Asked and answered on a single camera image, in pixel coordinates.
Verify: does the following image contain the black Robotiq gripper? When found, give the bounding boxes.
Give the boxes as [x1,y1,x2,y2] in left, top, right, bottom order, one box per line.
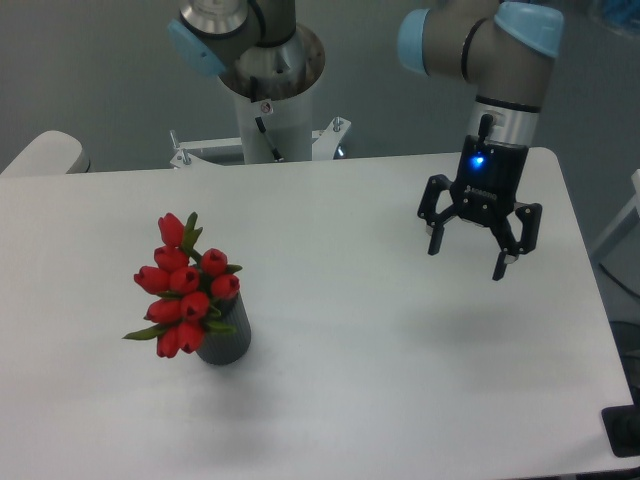
[416,134,544,282]

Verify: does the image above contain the red tulip bouquet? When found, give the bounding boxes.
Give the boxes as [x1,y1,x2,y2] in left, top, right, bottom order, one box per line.
[124,212,242,358]

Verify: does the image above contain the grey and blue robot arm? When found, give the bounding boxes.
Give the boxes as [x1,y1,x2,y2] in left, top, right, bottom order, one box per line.
[167,1,564,279]

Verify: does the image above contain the dark grey ribbed vase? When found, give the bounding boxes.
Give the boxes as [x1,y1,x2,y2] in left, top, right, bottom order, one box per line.
[196,293,252,366]

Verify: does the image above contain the white furniture at right edge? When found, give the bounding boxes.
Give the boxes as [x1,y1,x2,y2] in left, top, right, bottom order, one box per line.
[589,170,639,263]

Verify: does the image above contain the black device at table edge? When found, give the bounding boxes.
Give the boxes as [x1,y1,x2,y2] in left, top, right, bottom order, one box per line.
[601,405,639,458]

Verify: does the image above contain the white chair backrest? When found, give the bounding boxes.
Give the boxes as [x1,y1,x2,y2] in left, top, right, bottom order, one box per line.
[1,130,91,178]

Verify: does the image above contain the black cable on pedestal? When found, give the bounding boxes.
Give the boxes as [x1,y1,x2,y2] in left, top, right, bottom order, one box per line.
[254,116,285,164]

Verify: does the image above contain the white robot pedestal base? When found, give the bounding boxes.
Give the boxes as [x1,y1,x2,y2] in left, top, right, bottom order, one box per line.
[167,12,350,164]

